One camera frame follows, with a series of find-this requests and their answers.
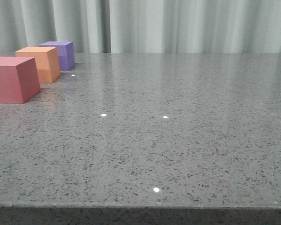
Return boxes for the orange foam cube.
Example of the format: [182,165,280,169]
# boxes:
[15,46,60,83]

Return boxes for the pale green curtain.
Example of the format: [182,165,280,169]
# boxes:
[0,0,281,53]

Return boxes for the purple foam cube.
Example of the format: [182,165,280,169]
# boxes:
[39,41,75,71]

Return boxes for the red foam cube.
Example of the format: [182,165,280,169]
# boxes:
[0,57,41,104]

